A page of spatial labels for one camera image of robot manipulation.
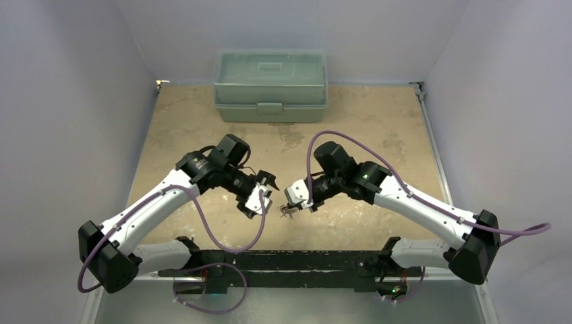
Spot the metal keyring with keys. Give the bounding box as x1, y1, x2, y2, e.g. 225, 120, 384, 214
278, 205, 297, 219

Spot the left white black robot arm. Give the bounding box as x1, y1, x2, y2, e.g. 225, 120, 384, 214
77, 134, 277, 293

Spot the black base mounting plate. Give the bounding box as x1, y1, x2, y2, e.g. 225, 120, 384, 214
158, 250, 422, 294

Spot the green plastic storage box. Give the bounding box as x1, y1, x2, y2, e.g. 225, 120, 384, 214
212, 49, 328, 123

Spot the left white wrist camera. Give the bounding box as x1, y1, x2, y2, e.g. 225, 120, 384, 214
244, 183, 273, 219

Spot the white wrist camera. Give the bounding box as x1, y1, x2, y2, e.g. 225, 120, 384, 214
244, 183, 273, 219
284, 179, 313, 210

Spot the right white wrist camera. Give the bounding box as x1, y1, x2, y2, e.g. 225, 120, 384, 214
284, 179, 313, 210

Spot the right aluminium table edge rail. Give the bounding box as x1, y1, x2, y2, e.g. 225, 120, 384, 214
409, 82, 499, 323

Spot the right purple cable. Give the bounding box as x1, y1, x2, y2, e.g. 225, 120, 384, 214
306, 130, 552, 305

